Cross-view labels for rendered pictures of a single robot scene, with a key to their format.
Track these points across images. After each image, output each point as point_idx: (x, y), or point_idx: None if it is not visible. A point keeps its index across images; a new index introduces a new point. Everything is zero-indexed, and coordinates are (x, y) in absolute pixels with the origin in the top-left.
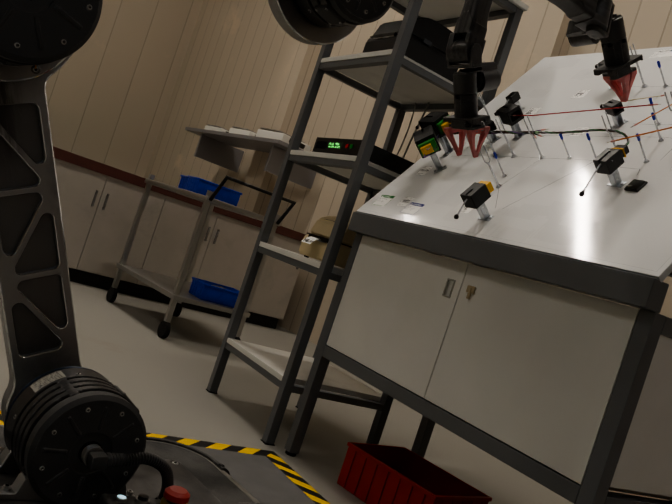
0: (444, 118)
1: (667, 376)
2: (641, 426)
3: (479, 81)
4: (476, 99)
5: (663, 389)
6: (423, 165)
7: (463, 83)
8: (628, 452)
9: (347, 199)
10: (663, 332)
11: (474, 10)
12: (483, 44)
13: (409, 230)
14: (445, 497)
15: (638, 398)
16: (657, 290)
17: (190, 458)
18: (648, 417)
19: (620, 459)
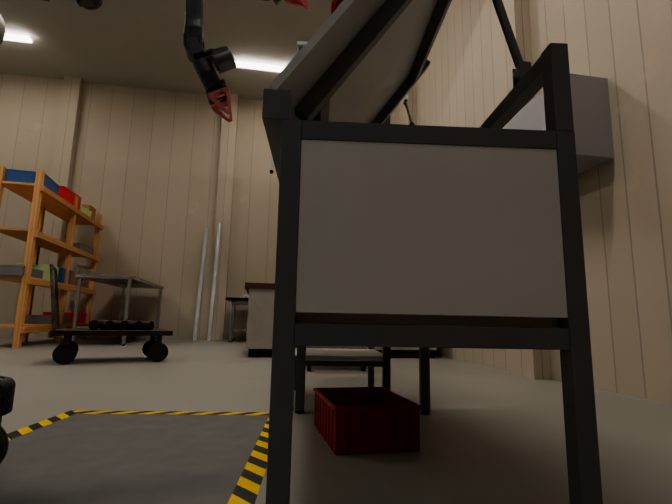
0: (208, 101)
1: (338, 179)
2: (320, 238)
3: (214, 63)
4: (211, 74)
5: (338, 193)
6: None
7: (196, 68)
8: (311, 269)
9: None
10: (304, 135)
11: (185, 19)
12: (200, 36)
13: None
14: (348, 408)
15: (296, 208)
16: (273, 98)
17: None
18: (327, 227)
19: (300, 279)
